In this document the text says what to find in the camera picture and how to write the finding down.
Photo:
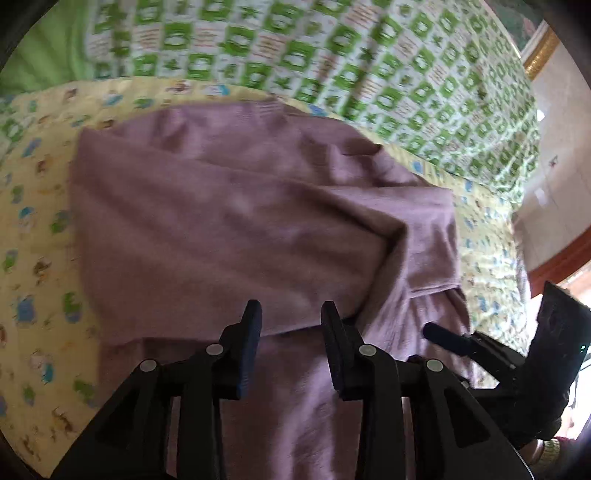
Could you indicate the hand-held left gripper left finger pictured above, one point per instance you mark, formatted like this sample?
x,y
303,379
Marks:
x,y
249,355

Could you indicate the large green checkered pillow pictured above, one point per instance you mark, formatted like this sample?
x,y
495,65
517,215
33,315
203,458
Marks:
x,y
323,60

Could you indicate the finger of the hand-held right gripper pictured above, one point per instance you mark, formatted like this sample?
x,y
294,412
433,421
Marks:
x,y
445,339

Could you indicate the yellow bear print quilt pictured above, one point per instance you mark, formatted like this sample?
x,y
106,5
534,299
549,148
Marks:
x,y
37,230

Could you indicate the purple knit sweater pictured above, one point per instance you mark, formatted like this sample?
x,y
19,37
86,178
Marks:
x,y
231,207

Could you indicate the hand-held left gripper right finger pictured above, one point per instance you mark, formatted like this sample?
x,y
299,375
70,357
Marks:
x,y
334,350

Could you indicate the red-brown wooden furniture edge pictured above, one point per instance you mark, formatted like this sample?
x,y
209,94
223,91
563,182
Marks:
x,y
561,265

